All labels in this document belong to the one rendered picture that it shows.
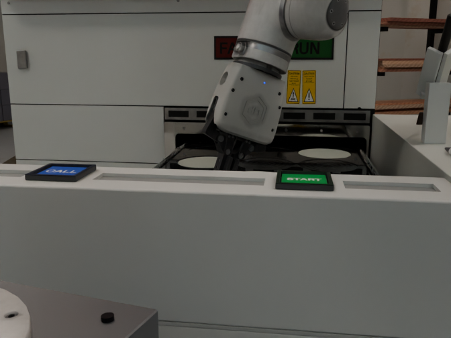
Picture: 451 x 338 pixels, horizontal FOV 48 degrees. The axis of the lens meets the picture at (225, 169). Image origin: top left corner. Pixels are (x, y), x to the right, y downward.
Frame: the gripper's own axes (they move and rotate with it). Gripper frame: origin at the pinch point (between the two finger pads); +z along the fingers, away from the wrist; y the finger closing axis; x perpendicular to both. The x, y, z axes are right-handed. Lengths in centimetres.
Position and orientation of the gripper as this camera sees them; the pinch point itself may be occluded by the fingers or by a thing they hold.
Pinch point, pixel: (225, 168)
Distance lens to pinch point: 74.8
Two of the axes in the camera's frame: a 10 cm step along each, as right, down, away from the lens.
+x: -4.6, -2.0, 8.7
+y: 8.4, 2.4, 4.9
